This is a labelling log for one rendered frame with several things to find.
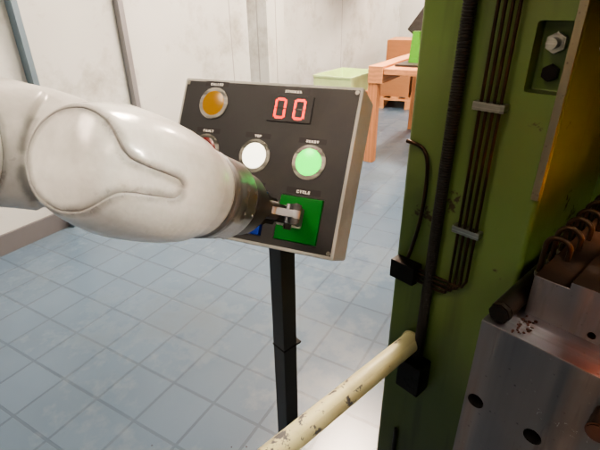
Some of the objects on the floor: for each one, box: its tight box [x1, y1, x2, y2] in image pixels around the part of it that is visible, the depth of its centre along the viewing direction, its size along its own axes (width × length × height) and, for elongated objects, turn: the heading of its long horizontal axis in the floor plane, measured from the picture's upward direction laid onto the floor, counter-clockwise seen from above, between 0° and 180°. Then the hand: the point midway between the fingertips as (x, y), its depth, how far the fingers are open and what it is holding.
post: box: [269, 248, 298, 432], centre depth 105 cm, size 4×4×108 cm
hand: (290, 217), depth 67 cm, fingers closed
